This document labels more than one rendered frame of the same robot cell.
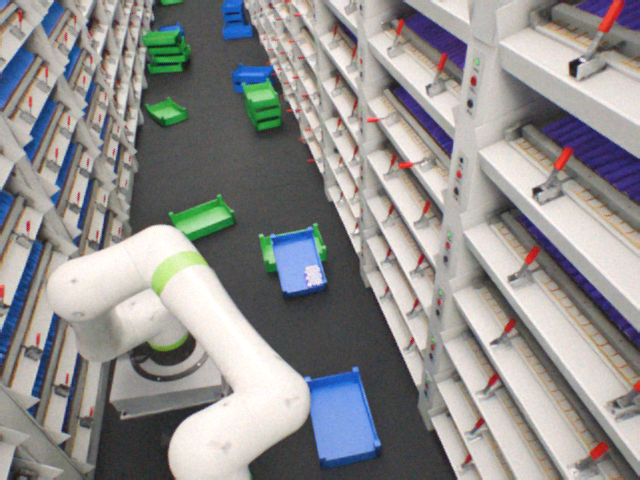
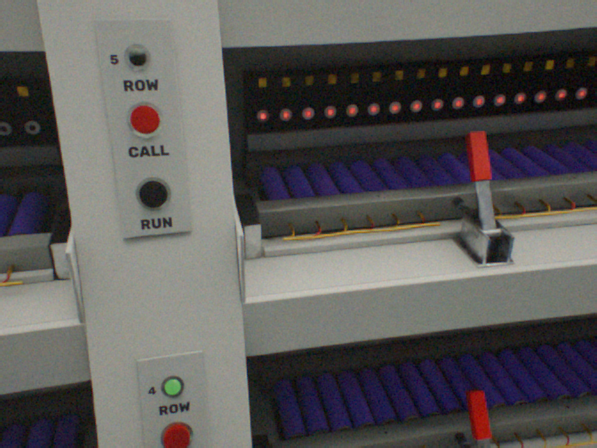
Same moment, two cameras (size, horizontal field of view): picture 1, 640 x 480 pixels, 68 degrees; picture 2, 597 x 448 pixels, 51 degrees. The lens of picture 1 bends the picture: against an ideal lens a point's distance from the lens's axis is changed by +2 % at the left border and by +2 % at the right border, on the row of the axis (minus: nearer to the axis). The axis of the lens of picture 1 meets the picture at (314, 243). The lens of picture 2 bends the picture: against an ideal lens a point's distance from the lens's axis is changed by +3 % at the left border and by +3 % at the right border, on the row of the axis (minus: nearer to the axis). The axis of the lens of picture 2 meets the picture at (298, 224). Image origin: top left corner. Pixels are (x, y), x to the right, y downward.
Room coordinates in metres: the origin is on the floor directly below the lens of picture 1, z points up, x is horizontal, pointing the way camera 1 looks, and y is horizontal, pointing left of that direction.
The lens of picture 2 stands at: (0.75, 0.04, 1.02)
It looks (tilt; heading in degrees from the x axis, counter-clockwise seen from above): 12 degrees down; 268
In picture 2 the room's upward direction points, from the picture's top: 3 degrees counter-clockwise
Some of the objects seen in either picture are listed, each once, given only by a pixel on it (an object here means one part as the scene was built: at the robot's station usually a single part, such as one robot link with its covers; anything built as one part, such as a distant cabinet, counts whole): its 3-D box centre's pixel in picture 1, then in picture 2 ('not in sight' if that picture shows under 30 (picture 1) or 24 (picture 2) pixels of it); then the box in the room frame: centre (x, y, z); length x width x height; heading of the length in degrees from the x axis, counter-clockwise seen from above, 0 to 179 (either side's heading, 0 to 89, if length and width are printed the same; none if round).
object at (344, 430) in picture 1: (340, 414); not in sight; (0.84, -0.03, 0.04); 0.30 x 0.20 x 0.08; 7
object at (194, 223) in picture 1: (202, 218); not in sight; (2.06, 0.60, 0.04); 0.30 x 0.20 x 0.08; 117
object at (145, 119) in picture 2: not in sight; (145, 119); (0.82, -0.32, 1.01); 0.02 x 0.01 x 0.02; 9
